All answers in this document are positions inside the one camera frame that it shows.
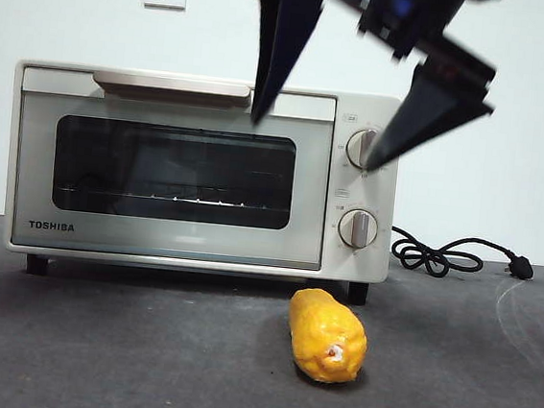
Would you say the glass oven door with handle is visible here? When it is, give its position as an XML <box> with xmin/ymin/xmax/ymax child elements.
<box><xmin>6</xmin><ymin>62</ymin><xmax>339</xmax><ymax>274</ymax></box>

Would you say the metal wire oven rack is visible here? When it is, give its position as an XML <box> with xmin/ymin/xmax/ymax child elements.
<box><xmin>56</xmin><ymin>184</ymin><xmax>272</xmax><ymax>212</ymax></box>

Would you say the black power cable with plug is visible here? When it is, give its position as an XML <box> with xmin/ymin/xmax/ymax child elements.
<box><xmin>387</xmin><ymin>225</ymin><xmax>537</xmax><ymax>288</ymax></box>

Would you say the cream Toshiba toaster oven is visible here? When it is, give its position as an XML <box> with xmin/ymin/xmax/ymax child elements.
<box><xmin>0</xmin><ymin>57</ymin><xmax>407</xmax><ymax>308</ymax></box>

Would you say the cream temperature knob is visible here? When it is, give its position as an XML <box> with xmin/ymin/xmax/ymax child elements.
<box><xmin>343</xmin><ymin>128</ymin><xmax>381</xmax><ymax>171</ymax></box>

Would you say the yellow corn cob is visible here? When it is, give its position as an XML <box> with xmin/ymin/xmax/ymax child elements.
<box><xmin>282</xmin><ymin>286</ymin><xmax>372</xmax><ymax>387</ymax></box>

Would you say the cream timer knob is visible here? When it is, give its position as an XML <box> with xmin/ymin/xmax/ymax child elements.
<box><xmin>335</xmin><ymin>206</ymin><xmax>381</xmax><ymax>252</ymax></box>

